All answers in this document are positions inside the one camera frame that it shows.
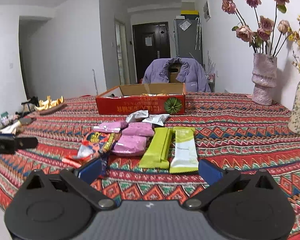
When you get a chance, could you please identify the wooden plate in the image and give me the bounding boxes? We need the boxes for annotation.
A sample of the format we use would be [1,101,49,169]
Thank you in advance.
[39,103,68,116]

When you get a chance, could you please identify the pink textured vase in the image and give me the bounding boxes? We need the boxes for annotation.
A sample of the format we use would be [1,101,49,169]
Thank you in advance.
[251,53,278,106]

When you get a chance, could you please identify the dried pink roses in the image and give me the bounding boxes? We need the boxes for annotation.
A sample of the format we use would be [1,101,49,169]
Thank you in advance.
[220,0,291,56]

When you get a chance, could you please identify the black folding chair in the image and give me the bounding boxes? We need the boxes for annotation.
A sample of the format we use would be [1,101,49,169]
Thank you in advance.
[21,96,40,113]

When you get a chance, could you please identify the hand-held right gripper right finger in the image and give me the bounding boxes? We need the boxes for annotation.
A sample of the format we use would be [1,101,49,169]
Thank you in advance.
[183,158,278,211]

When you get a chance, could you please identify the glass interior door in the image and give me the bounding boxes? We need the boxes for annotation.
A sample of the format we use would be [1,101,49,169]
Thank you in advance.
[115,19,131,85]

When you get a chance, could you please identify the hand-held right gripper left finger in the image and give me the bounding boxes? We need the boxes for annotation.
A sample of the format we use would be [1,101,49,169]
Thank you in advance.
[20,158,118,211]

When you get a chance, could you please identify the pale rack by wall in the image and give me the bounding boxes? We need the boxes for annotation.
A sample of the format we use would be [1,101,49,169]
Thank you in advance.
[206,51,216,93]

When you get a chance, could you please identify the patterned red tablecloth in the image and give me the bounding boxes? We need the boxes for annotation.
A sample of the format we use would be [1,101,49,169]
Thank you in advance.
[0,92,300,240]

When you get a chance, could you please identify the red snack packet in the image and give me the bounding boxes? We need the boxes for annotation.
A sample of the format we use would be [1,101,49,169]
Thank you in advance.
[62,131,116,178]

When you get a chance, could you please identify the dark entry door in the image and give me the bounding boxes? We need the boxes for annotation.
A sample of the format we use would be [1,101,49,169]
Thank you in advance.
[132,22,171,84]

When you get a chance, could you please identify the white wall panel box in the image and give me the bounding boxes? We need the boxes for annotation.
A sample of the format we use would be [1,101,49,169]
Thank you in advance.
[203,0,212,22]

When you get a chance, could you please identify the white umbrella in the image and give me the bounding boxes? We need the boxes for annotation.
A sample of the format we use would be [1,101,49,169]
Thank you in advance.
[195,18,202,51]

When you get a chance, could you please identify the orange peels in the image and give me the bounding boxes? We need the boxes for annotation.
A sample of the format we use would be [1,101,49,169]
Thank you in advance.
[34,95,64,112]

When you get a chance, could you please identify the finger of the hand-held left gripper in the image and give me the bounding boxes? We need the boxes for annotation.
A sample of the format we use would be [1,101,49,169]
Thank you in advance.
[0,134,38,150]

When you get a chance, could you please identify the pink snack packet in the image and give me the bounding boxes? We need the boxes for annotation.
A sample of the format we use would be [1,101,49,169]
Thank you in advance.
[122,123,155,137]
[99,121,128,133]
[112,135,147,156]

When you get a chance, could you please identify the grey refrigerator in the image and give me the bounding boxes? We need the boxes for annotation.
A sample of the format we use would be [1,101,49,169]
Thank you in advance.
[174,17,203,61]

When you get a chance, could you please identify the mop pole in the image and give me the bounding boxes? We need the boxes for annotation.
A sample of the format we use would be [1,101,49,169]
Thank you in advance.
[92,68,99,96]

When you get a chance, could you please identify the brown wooden chair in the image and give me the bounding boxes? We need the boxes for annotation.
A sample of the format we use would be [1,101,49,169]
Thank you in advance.
[168,64,183,84]

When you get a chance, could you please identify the red cardboard box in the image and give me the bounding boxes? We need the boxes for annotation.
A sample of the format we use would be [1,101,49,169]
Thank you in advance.
[95,83,186,116]

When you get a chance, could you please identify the purple puffer jacket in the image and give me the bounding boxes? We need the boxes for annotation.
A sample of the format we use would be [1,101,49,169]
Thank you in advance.
[142,57,212,93]

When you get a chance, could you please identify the cluttered small side table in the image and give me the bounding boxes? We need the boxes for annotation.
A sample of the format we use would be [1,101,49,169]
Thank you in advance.
[0,111,22,131]

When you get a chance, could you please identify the clear plastic bag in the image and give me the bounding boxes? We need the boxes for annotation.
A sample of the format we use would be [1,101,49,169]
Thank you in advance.
[179,20,192,32]

